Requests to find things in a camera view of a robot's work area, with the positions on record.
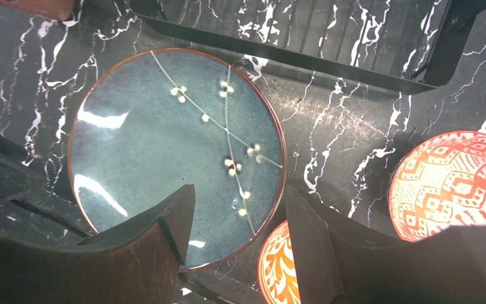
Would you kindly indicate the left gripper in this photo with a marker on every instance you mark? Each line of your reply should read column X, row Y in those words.
column 0, row 176

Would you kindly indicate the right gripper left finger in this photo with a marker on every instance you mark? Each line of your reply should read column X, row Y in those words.
column 136, row 261

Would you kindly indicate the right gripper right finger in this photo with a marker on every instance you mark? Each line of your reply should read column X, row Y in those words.
column 339, row 260

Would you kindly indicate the dark blue glazed plate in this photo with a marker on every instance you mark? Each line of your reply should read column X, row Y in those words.
column 169, row 117

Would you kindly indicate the black wire dish rack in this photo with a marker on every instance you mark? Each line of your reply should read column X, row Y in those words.
column 404, row 46

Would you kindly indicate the orange floral pattern bowl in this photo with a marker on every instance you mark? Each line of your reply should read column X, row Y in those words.
column 276, row 268

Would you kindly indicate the red geometric pattern bowl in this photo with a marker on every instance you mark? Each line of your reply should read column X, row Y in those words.
column 441, row 182

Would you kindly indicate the large brown mug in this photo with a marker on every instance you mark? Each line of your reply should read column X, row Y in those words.
column 59, row 10

